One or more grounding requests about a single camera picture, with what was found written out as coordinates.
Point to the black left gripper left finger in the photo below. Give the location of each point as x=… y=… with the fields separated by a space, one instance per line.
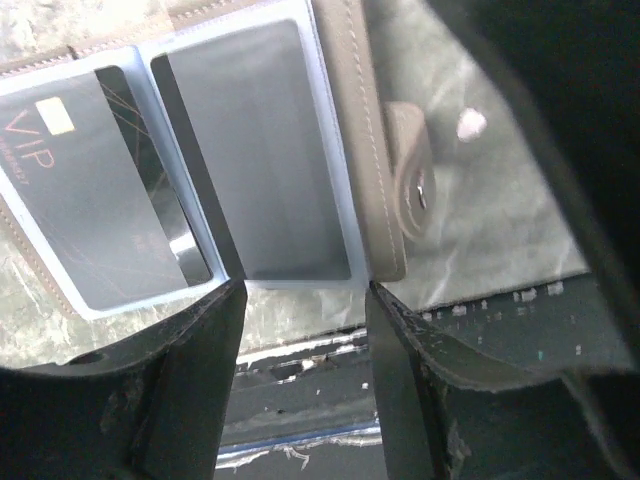
x=150 y=406

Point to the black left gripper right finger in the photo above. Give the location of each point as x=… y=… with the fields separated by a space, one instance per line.
x=536 y=383

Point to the grey card holder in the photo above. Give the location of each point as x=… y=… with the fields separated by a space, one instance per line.
x=378 y=154

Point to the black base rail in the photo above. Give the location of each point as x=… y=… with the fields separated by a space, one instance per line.
x=305 y=411

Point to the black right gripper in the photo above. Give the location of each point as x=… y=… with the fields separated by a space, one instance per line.
x=569 y=71

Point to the grey silver card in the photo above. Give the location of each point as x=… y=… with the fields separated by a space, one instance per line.
x=241 y=108

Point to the black VIP card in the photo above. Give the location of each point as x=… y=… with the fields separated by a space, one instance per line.
x=77 y=151

